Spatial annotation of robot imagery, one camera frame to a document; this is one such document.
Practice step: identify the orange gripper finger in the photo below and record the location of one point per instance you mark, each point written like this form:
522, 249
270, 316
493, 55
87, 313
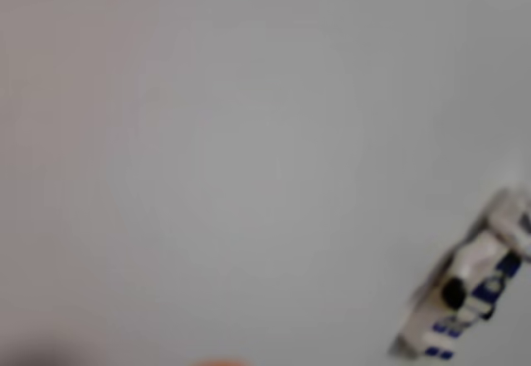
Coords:
222, 362

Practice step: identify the blurry pale round object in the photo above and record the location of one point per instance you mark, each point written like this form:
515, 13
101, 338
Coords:
473, 283

